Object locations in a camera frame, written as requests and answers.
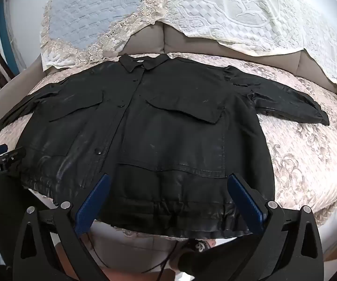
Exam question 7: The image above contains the black patterned slipper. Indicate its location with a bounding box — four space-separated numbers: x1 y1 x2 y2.
177 238 219 273

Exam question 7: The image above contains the grey sofa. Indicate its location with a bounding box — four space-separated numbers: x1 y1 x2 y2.
0 22 337 129

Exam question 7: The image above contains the blue vertical bar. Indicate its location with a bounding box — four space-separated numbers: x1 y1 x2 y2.
0 0 15 79

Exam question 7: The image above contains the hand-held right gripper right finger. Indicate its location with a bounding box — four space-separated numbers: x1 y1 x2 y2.
227 173 325 281

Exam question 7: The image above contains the black jacket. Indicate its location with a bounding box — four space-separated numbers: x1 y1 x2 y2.
0 53 330 239

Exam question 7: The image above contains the pale blue lace-edged cover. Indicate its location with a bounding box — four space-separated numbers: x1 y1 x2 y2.
40 0 169 71

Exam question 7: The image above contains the black cable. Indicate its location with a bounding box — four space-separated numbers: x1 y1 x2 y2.
89 234 181 281

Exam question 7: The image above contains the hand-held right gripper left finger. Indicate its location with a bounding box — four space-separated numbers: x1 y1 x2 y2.
12 173 112 281

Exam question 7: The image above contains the beige sofa with quilted cover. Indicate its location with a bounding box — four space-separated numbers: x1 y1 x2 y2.
0 52 337 240

